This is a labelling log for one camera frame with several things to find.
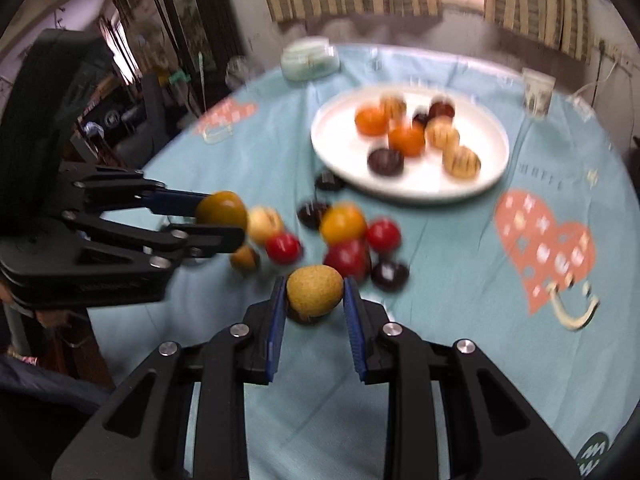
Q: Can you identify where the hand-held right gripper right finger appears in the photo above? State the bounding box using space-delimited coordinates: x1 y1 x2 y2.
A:
342 276 583 480

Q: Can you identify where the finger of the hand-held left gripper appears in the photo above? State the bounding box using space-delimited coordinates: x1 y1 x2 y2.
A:
60 210 247 270
60 162 216 217

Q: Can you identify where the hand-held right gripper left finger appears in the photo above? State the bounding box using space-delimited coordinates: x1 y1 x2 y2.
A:
52 276 288 480

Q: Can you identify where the small yellow fruit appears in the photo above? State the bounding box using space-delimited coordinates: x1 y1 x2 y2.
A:
286 265 346 318
230 245 261 272

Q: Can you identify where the spotted yellow fruit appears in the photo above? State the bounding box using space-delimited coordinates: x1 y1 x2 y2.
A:
247 206 285 247
379 92 408 120
442 145 482 179
425 116 461 150

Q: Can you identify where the yellow orange tomato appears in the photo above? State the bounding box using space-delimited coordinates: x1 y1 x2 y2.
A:
320 202 368 246

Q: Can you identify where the white plate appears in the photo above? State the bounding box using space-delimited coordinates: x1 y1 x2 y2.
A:
310 85 511 204

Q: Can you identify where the orange tangerine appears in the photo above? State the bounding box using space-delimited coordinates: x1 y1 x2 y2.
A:
388 124 427 158
354 106 391 137

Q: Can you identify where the person's left hand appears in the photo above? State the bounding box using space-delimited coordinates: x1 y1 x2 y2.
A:
34 309 87 330

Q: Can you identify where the grey chair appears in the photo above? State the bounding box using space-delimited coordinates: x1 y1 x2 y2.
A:
115 72 181 161

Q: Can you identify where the clear plastic bag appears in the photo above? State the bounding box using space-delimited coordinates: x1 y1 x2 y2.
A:
225 56 251 92

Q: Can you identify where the dark framed painting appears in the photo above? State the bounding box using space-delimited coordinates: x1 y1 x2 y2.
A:
160 0 241 68

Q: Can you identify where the pale ceramic lidded jar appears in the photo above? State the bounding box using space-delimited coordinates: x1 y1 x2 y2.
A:
280 36 342 82

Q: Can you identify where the printed paper cup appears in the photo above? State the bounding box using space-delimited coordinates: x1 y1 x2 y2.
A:
521 67 557 117

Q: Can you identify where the white cable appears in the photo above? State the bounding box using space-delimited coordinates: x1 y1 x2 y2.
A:
570 57 618 106

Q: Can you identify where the wall power strip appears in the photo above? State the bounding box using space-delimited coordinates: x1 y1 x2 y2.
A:
597 40 626 63

